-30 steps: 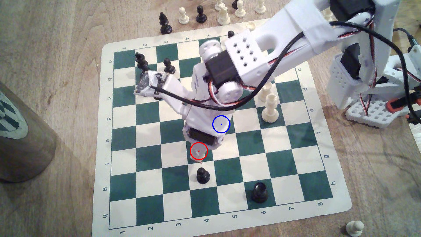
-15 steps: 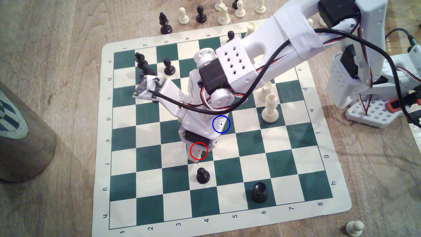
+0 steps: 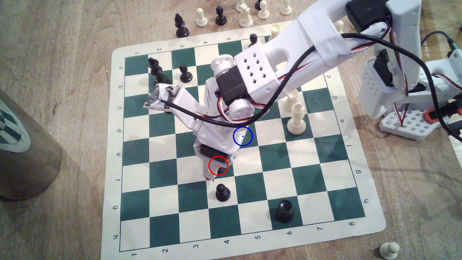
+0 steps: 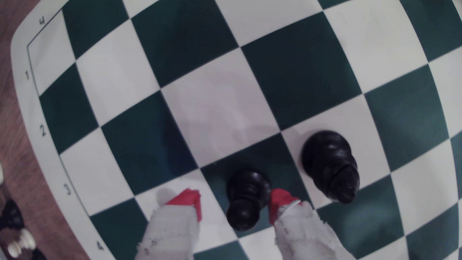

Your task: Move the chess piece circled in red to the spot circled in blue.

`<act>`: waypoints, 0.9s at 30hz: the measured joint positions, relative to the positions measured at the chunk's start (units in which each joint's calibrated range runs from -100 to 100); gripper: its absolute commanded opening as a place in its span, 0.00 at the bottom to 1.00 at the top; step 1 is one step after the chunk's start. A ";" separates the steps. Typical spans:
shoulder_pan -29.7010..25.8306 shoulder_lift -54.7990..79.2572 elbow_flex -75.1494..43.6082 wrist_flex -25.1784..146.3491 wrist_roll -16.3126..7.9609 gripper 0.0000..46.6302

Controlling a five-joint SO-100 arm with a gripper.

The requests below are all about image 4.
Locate white chess pawn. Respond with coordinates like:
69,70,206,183
7,228,37,259

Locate black chess bishop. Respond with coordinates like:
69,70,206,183
301,130,361,204

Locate green and white chess mat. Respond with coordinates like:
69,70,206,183
10,0,462,260

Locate black chess pawn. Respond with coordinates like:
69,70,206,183
225,169,272,232

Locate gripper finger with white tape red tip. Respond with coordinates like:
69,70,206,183
134,188,202,260
268,188,357,260

